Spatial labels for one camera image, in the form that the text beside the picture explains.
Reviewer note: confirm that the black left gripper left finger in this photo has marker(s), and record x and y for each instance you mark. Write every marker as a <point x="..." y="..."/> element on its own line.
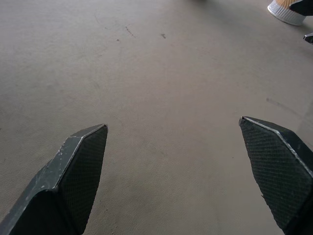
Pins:
<point x="73" y="176"/>

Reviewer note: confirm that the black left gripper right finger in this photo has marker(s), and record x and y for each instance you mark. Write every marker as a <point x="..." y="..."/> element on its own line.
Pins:
<point x="276" y="171"/>

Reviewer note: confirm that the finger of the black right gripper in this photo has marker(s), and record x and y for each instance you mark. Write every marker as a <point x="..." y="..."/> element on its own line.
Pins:
<point x="302" y="7"/>
<point x="309" y="38"/>

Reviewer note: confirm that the white ribbed paper cup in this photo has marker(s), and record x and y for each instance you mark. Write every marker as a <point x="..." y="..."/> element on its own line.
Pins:
<point x="284" y="12"/>

